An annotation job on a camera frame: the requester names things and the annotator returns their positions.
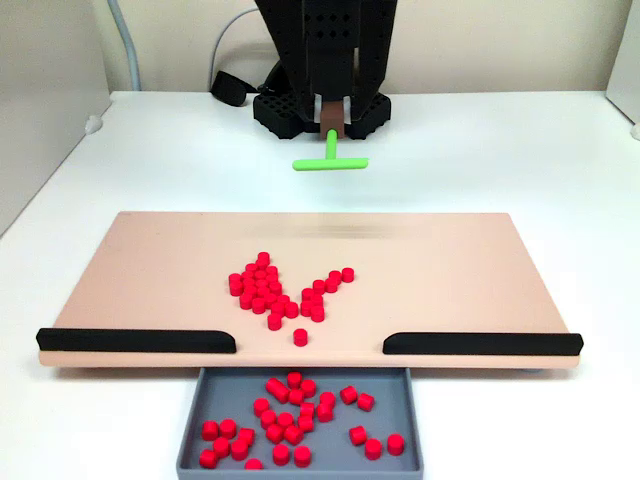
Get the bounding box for green T-shaped pusher tool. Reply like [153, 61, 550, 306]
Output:
[291, 128, 371, 173]

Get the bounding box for grey tray container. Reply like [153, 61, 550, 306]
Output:
[175, 366, 426, 480]

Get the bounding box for beige flat board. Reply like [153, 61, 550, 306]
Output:
[37, 211, 585, 374]

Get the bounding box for thin white cable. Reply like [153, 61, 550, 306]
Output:
[208, 7, 256, 94]

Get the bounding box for grey hose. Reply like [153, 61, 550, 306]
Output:
[106, 0, 143, 93]

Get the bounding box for black edge rail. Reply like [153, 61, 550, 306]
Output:
[35, 327, 238, 356]
[382, 330, 585, 358]

